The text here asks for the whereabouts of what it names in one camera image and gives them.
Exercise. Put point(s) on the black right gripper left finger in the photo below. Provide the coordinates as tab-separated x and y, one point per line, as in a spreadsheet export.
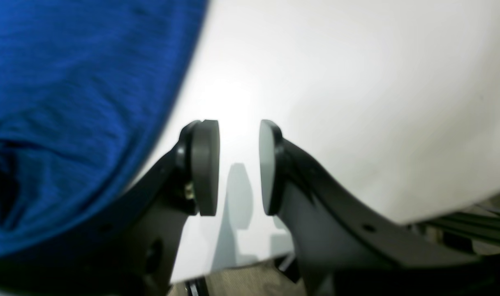
128	248

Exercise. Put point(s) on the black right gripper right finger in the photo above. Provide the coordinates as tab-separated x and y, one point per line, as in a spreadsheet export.
343	248

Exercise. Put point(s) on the blue long-sleeve shirt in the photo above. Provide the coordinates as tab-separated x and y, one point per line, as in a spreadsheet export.
86	86

